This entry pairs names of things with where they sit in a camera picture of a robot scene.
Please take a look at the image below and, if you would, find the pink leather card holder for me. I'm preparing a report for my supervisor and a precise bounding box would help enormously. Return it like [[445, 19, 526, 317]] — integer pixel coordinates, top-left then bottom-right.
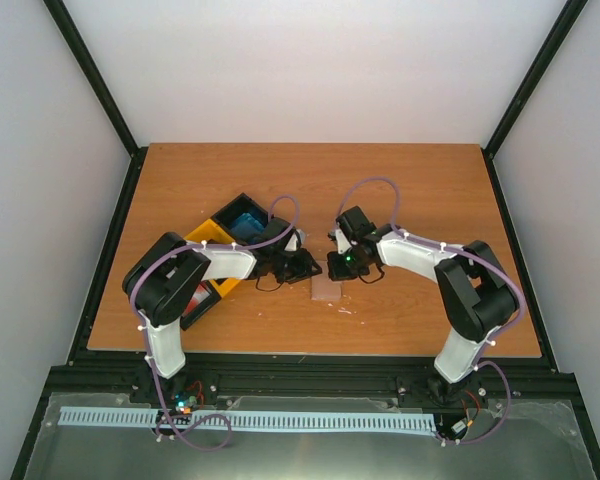
[[311, 260, 342, 303]]

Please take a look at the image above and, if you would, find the three-compartment card bin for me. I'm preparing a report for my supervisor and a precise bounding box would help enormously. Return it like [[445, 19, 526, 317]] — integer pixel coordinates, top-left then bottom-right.
[[180, 193, 268, 330]]

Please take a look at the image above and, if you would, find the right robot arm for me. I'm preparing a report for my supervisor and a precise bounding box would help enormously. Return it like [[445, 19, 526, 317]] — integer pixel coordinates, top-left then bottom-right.
[[327, 207, 527, 384]]

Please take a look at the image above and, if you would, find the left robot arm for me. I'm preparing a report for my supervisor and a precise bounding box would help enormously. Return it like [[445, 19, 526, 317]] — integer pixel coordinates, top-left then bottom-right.
[[122, 217, 322, 403]]

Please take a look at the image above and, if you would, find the red and white card stack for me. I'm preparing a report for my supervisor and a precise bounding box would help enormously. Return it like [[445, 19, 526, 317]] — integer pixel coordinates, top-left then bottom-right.
[[185, 283, 216, 315]]

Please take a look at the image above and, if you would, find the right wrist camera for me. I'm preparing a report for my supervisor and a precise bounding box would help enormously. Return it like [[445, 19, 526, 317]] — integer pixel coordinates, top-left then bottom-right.
[[328, 228, 352, 255]]

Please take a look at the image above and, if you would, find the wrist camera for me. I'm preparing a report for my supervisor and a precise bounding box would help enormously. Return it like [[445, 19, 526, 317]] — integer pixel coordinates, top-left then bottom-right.
[[285, 229, 306, 252], [328, 228, 352, 255]]

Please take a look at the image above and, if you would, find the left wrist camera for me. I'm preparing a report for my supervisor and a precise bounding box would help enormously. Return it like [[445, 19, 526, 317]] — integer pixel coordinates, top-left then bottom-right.
[[285, 229, 306, 252]]

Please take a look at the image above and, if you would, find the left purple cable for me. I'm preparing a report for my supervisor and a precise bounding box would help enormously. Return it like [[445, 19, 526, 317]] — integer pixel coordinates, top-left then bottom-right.
[[129, 194, 302, 416]]

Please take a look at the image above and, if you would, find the purple cable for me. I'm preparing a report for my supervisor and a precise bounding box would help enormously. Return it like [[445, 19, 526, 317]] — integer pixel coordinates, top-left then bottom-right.
[[129, 194, 302, 416], [337, 178, 527, 371]]

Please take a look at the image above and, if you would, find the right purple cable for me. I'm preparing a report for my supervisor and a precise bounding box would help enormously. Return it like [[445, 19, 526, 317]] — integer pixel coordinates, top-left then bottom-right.
[[337, 178, 527, 371]]

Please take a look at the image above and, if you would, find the black aluminium rail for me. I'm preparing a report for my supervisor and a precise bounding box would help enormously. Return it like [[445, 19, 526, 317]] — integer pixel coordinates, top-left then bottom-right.
[[40, 352, 584, 412]]

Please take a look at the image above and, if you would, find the light blue cable duct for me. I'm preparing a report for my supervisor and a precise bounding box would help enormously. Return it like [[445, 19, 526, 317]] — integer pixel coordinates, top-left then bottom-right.
[[57, 406, 436, 436]]

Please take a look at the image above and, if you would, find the right black frame post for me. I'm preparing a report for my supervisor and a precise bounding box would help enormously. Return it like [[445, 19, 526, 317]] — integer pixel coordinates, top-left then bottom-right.
[[482, 0, 588, 162]]

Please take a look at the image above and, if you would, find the black frame post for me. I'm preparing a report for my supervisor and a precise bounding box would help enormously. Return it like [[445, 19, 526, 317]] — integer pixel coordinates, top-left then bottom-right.
[[482, 0, 588, 162], [43, 0, 146, 163]]

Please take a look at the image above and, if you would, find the left black frame post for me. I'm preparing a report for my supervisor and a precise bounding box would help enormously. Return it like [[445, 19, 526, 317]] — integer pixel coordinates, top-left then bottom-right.
[[43, 0, 146, 163]]

